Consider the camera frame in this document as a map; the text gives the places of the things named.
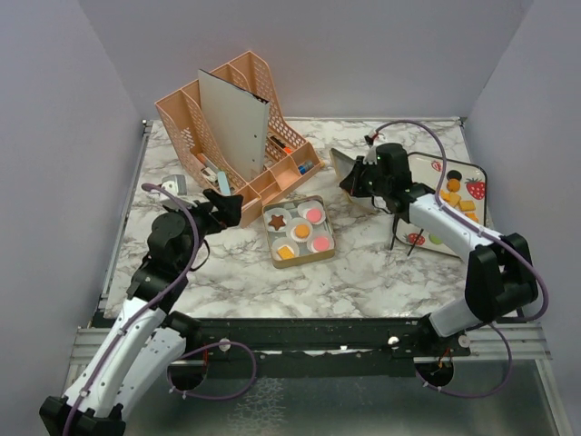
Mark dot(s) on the white correction tape dispenser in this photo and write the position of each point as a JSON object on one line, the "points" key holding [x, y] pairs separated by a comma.
{"points": [[209, 175]]}

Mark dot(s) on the orange black marker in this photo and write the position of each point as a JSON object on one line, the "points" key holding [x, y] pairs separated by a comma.
{"points": [[279, 142]]}

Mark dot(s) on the grey blue glue stick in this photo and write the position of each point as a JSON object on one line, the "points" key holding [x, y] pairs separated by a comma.
{"points": [[305, 166]]}

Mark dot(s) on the black metal base rail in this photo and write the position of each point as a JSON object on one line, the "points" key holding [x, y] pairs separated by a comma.
{"points": [[236, 348]]}

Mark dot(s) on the orange round cookie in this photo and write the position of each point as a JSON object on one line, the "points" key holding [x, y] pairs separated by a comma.
{"points": [[453, 185], [301, 232]]}

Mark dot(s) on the brown star cookie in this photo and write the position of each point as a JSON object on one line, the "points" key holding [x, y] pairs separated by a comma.
{"points": [[277, 222]]}

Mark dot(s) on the light blue eraser case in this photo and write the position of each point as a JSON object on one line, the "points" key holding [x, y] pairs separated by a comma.
{"points": [[223, 183]]}

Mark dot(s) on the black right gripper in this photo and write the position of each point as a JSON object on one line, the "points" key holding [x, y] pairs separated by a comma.
{"points": [[351, 183]]}

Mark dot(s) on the gold square cookie tin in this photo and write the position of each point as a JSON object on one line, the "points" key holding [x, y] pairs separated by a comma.
{"points": [[305, 255]]}

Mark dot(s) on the orange fish cookie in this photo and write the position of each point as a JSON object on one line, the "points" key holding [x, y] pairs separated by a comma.
{"points": [[473, 217]]}

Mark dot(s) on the white paper cupcake liner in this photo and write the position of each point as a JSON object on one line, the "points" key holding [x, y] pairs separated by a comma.
{"points": [[315, 235], [293, 223], [303, 208], [282, 241], [269, 213]]}

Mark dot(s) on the black sandwich cookie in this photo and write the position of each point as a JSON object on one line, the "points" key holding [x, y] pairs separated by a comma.
{"points": [[454, 175]]}

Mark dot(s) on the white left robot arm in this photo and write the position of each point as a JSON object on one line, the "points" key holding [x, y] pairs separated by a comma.
{"points": [[148, 333]]}

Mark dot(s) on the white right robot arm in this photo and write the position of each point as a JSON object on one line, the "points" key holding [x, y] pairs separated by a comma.
{"points": [[500, 277]]}

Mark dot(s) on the green round macaron cookie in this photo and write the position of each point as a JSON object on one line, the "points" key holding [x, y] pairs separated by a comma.
{"points": [[434, 239]]}

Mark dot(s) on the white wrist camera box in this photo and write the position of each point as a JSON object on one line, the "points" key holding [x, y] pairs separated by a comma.
{"points": [[175, 184]]}

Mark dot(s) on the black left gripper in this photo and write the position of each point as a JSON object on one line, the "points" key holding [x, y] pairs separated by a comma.
{"points": [[228, 214]]}

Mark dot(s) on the grey document folder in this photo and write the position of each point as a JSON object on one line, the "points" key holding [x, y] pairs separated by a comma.
{"points": [[238, 120]]}

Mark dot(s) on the peach plastic file organizer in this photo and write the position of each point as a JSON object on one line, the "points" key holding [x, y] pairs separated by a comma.
{"points": [[184, 122]]}

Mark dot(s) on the pink round macaron cookie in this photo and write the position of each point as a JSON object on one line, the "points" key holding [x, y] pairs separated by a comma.
{"points": [[321, 244], [314, 215]]}

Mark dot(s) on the strawberry pattern serving tray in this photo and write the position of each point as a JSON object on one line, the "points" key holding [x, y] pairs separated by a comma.
{"points": [[464, 188]]}

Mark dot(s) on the yellow square biscuit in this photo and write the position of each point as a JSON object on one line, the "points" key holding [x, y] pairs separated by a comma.
{"points": [[455, 200], [285, 252], [466, 206]]}

